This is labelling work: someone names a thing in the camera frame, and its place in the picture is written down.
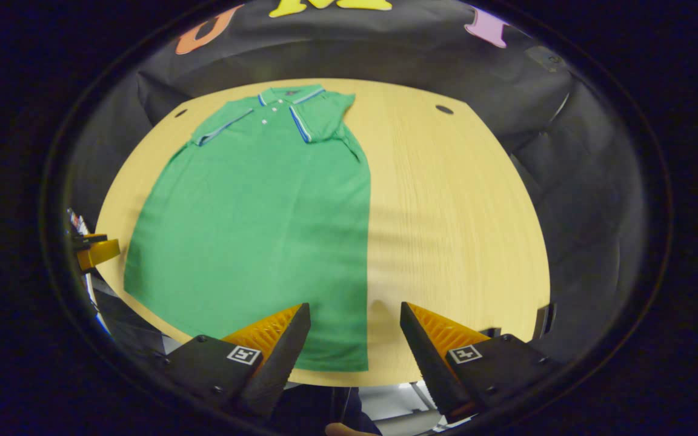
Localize black backdrop cloth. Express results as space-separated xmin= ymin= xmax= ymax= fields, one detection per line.
xmin=64 ymin=0 xmax=653 ymax=364

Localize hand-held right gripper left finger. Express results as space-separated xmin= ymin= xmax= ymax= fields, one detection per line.
xmin=161 ymin=302 xmax=313 ymax=420

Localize person's dark trousers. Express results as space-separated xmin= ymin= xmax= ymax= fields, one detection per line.
xmin=267 ymin=385 xmax=383 ymax=436

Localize green T-shirt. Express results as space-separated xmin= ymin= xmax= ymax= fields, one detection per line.
xmin=123 ymin=84 xmax=373 ymax=372

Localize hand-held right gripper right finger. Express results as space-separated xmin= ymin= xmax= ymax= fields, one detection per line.
xmin=399 ymin=301 xmax=562 ymax=421

